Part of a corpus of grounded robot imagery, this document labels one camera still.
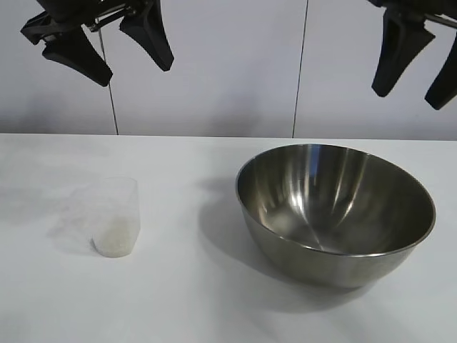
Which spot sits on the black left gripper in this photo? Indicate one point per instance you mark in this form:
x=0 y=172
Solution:
x=60 y=14

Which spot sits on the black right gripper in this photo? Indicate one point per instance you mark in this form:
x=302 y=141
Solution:
x=410 y=5

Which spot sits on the translucent plastic measuring cup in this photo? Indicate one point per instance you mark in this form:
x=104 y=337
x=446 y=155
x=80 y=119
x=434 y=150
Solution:
x=118 y=200

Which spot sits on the stainless steel mixing bowl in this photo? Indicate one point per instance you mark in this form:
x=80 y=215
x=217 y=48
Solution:
x=335 y=214

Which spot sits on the white rice grains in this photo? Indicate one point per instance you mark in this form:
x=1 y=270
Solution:
x=114 y=239

